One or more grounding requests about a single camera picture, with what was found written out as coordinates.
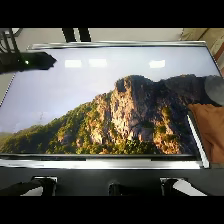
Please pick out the person's legs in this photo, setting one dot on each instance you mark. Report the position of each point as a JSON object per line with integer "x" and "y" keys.
{"x": 76, "y": 34}

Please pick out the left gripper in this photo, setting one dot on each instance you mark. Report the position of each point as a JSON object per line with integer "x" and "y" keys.
{"x": 43, "y": 61}

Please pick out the brown shirt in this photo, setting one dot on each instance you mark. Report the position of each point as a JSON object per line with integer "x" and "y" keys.
{"x": 210, "y": 130}

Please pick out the silver frame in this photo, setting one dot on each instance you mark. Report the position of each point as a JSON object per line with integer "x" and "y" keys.
{"x": 100, "y": 164}

